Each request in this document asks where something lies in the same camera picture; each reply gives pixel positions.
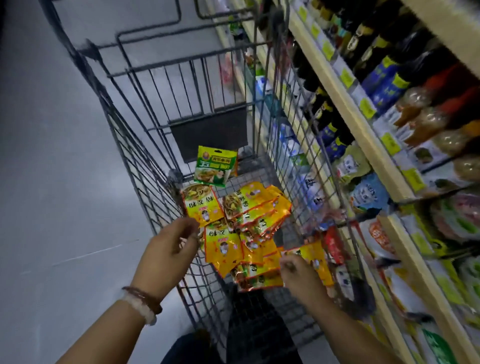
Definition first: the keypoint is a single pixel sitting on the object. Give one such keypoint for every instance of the person's left hand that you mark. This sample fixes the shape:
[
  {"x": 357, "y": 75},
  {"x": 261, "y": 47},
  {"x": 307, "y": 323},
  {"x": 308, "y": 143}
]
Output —
[{"x": 165, "y": 259}]

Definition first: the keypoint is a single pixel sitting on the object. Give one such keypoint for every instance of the person's right hand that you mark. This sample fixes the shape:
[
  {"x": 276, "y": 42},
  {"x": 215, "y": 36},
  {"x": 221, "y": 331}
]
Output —
[{"x": 304, "y": 281}]

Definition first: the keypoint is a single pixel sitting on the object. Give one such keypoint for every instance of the pile of seasoning packets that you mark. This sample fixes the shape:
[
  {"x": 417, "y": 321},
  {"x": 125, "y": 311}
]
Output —
[{"x": 225, "y": 240}]

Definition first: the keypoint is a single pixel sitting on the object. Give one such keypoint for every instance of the wooden store shelving with goods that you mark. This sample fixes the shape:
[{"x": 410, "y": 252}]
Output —
[{"x": 352, "y": 112}]

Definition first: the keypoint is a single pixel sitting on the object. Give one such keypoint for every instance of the person's left forearm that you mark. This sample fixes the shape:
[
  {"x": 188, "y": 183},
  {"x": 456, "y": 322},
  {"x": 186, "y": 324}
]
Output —
[{"x": 105, "y": 334}]

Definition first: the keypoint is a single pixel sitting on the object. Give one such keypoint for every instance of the person's right forearm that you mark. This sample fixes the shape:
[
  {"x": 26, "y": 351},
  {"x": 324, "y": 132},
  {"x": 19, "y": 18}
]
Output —
[{"x": 352, "y": 334}]

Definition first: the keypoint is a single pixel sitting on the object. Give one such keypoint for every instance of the black plastic cart flap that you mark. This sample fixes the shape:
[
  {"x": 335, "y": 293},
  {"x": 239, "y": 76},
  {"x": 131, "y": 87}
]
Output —
[{"x": 210, "y": 133}]

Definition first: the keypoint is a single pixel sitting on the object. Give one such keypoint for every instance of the black trousers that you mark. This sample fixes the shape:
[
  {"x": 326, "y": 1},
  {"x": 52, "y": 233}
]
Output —
[{"x": 255, "y": 330}]

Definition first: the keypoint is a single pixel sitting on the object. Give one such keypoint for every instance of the row of blue packets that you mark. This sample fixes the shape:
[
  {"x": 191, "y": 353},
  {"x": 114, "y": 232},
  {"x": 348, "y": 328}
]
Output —
[{"x": 300, "y": 172}]

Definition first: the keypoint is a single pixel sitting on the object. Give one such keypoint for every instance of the blue white pouch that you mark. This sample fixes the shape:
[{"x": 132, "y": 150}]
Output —
[{"x": 369, "y": 193}]

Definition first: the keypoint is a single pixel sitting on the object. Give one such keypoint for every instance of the pale green pouch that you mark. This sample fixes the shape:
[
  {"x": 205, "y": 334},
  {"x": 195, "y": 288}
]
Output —
[{"x": 352, "y": 163}]

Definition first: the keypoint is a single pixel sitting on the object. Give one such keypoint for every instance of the rows of assorted seasoning packets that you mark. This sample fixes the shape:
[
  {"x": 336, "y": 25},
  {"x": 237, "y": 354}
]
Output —
[{"x": 450, "y": 225}]

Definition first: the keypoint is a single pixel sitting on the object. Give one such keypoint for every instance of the row of yellow price tags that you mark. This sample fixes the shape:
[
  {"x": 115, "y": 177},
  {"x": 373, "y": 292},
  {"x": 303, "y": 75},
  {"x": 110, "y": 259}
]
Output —
[{"x": 390, "y": 142}]

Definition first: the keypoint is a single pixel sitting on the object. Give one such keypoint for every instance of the row of small dark bottles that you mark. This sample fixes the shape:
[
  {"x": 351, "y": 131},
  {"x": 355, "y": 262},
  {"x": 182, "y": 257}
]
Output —
[{"x": 326, "y": 112}]

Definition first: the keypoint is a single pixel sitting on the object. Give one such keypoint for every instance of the row of dark sauce bottles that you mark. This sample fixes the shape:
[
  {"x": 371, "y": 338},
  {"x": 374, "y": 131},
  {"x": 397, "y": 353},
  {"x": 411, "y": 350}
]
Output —
[{"x": 375, "y": 52}]

